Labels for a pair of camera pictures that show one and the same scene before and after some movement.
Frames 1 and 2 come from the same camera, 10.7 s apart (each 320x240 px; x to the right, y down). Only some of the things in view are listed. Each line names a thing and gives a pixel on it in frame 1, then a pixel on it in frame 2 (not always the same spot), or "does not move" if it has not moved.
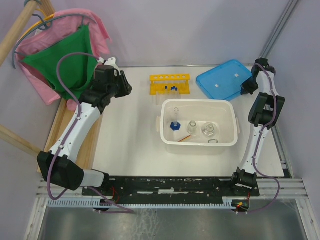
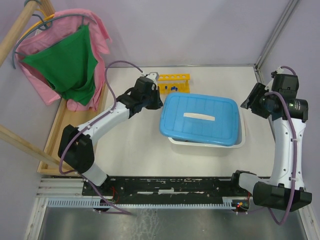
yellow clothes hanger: (42, 19) does not move
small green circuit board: (243, 203) does not move
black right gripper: (245, 89) to (258, 90)
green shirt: (76, 71) does not move
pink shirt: (62, 22) does not move
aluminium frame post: (276, 34) does not move
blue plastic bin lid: (224, 82) to (207, 118)
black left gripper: (126, 88) to (158, 103)
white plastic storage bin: (198, 126) to (241, 137)
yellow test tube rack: (170, 83) does not move
